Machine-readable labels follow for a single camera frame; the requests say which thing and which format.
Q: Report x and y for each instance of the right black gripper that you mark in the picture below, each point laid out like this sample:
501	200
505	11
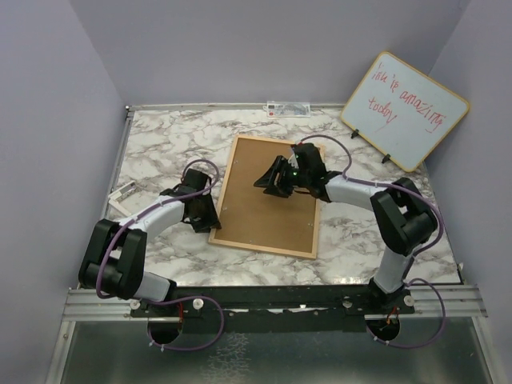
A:
278	188

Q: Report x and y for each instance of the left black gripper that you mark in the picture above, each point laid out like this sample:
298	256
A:
212	219

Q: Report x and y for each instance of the light wooden picture frame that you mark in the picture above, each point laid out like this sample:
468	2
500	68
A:
260	248

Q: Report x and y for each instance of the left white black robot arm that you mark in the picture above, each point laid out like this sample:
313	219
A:
114	261

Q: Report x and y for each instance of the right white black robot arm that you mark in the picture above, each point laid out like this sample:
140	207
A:
405	220

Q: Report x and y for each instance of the white label strip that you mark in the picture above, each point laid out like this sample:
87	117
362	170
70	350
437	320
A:
288	109

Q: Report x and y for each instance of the black mounting bar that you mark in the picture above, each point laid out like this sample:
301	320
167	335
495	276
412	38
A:
274	309

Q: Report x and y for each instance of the whiteboard with red writing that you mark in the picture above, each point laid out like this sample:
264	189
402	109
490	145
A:
402	112

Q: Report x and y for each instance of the small white bracket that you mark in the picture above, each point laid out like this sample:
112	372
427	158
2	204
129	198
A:
116	197

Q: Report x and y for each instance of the left aluminium side rail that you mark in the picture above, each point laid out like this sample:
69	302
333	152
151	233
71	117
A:
118	160

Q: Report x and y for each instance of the aluminium front rail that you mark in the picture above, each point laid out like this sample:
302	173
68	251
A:
450	300

